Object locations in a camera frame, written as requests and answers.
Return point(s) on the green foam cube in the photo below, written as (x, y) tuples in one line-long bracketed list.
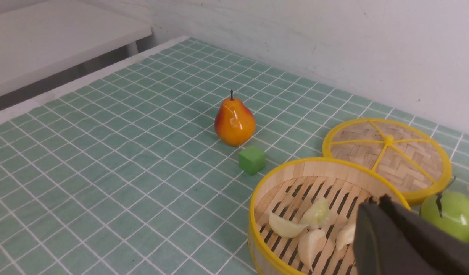
[(252, 160)]

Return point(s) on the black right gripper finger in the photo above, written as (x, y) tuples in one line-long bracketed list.
[(393, 240)]

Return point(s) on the bamboo steamer tray yellow rim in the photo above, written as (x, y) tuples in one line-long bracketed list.
[(288, 191)]

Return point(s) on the woven bamboo steamer lid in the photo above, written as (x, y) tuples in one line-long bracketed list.
[(406, 157)]

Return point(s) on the pale dumpling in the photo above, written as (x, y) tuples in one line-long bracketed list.
[(285, 228), (317, 215)]

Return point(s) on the green toy apple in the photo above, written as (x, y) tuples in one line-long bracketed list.
[(449, 211)]

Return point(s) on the white side table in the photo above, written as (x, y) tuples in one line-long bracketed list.
[(44, 39)]

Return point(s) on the tan dumpling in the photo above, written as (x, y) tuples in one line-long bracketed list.
[(345, 236)]

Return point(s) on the white dumpling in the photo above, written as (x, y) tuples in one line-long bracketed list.
[(307, 246)]

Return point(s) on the orange red toy pear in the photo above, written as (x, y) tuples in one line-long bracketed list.
[(234, 123)]

